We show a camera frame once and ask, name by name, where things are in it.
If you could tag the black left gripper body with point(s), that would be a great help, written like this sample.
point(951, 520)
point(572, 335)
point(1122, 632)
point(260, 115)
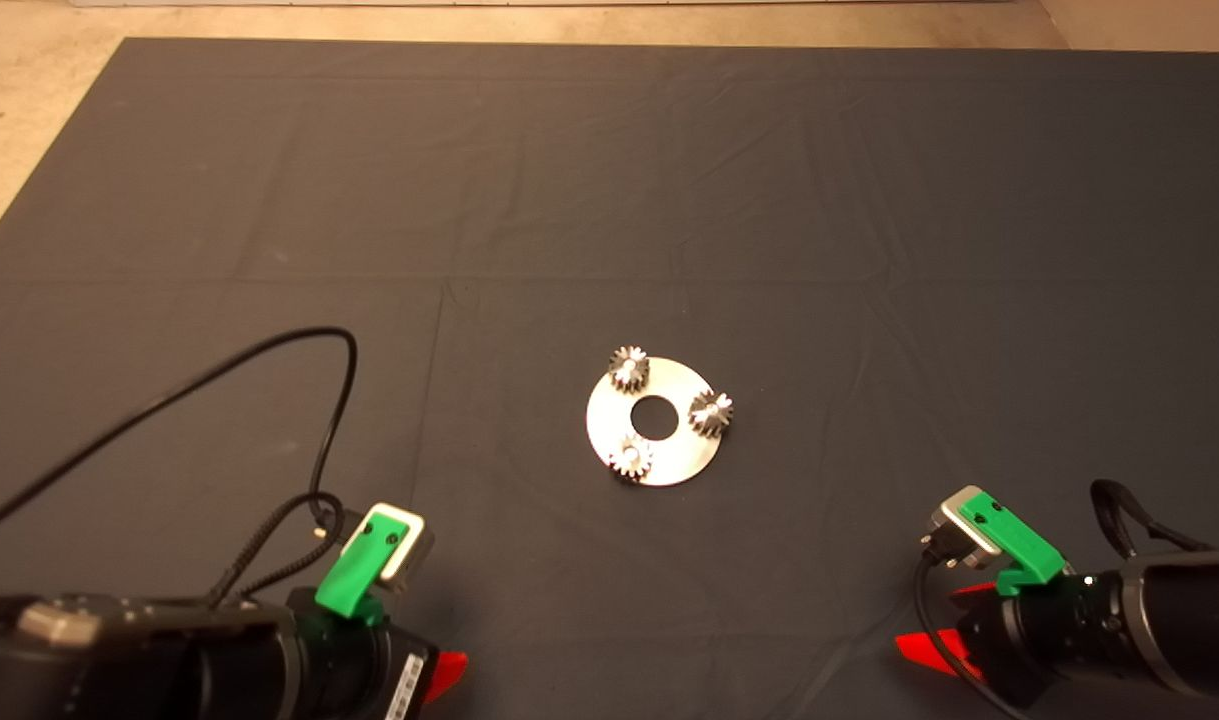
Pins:
point(359, 670)

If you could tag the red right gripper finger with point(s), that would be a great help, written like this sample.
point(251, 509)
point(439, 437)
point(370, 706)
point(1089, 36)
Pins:
point(929, 650)
point(974, 590)

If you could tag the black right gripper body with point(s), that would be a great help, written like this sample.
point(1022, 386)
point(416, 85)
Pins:
point(1049, 640)

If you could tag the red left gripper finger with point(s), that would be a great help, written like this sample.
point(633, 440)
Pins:
point(449, 672)

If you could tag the small steel planetary gear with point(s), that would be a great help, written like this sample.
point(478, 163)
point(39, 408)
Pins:
point(631, 458)
point(711, 412)
point(629, 368)

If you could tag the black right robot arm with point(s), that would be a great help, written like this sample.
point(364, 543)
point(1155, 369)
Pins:
point(1189, 620)

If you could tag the round metal carrier plate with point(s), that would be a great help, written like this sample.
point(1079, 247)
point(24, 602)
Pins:
point(679, 460)

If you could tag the dark grey table cloth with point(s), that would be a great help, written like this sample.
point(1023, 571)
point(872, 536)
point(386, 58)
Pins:
point(869, 200)

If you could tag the silver right camera box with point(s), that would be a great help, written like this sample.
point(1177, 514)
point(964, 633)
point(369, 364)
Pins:
point(954, 530)

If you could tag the silver camera box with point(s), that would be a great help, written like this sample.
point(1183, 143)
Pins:
point(954, 530)
point(414, 550)

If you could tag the green right camera mount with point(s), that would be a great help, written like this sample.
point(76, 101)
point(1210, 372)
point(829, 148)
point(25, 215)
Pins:
point(1019, 545)

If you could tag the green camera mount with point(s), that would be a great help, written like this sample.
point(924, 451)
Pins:
point(1019, 545)
point(354, 575)

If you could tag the green left camera mount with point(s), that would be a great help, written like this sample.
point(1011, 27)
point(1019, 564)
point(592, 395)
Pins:
point(354, 575)

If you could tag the silver left camera box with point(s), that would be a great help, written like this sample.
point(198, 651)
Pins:
point(414, 550)

